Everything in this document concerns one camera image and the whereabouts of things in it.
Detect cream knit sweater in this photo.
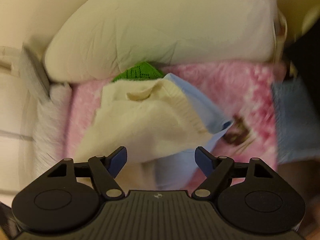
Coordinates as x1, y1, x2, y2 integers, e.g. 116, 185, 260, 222
74, 79, 208, 185

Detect light blue garment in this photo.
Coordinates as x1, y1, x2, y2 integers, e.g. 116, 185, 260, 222
155, 73, 234, 191

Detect lilac striped quilt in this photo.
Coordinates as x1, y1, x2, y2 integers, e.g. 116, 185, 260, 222
33, 83, 72, 179

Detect blue towel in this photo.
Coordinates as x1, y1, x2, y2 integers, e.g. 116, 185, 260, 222
271, 79, 319, 164

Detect green knit garment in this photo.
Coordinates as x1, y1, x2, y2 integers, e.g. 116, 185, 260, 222
112, 62, 165, 82

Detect grey checked cushion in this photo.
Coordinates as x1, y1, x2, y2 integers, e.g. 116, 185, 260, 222
18, 45, 50, 102

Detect large cream pillow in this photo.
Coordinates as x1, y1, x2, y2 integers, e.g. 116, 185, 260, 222
44, 0, 277, 83

